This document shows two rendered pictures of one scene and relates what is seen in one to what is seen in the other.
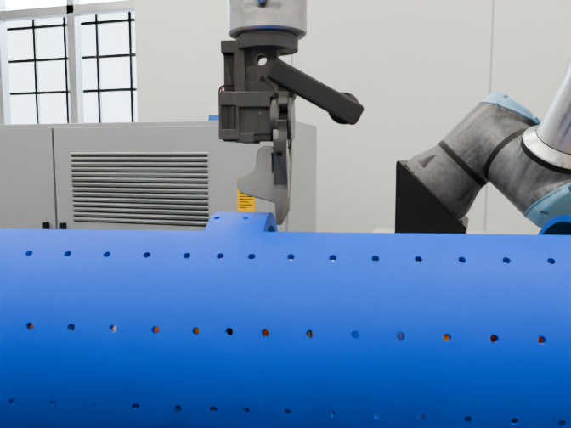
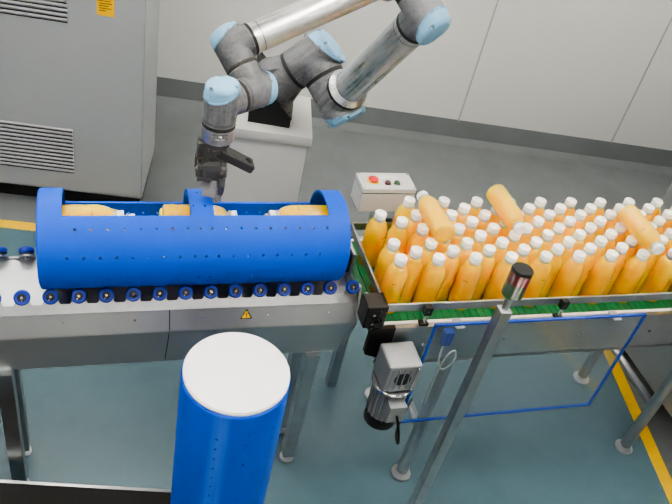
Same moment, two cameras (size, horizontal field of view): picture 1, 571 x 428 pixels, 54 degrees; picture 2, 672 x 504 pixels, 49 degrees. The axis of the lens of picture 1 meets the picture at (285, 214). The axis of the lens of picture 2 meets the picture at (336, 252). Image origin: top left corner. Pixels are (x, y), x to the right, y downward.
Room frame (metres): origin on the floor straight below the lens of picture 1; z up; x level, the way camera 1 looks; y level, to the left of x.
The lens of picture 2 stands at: (-1.03, 0.47, 2.51)
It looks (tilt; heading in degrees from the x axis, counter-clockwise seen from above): 39 degrees down; 332
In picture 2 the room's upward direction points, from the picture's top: 14 degrees clockwise
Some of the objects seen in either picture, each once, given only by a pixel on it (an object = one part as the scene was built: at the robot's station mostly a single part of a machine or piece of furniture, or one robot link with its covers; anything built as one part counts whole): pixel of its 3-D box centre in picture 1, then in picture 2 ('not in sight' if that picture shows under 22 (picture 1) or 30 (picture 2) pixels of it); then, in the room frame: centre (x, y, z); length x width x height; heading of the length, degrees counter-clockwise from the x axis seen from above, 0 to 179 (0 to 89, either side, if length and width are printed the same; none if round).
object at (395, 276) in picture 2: not in sight; (393, 284); (0.47, -0.54, 1.00); 0.07 x 0.07 x 0.19
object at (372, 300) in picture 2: not in sight; (372, 310); (0.41, -0.46, 0.95); 0.10 x 0.07 x 0.10; 175
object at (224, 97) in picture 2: not in sight; (221, 103); (0.66, 0.02, 1.54); 0.10 x 0.09 x 0.12; 118
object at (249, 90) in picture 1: (261, 93); (212, 158); (0.65, 0.03, 1.37); 0.09 x 0.08 x 0.12; 85
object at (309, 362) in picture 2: not in sight; (298, 408); (0.55, -0.36, 0.31); 0.06 x 0.06 x 0.63; 85
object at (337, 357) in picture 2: not in sight; (352, 302); (0.89, -0.66, 0.50); 0.04 x 0.04 x 1.00; 85
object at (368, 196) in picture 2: not in sight; (383, 191); (0.89, -0.66, 1.05); 0.20 x 0.10 x 0.10; 85
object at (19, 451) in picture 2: not in sight; (13, 431); (0.64, 0.62, 0.31); 0.06 x 0.06 x 0.63; 85
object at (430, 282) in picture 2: not in sight; (430, 283); (0.46, -0.67, 1.00); 0.07 x 0.07 x 0.19
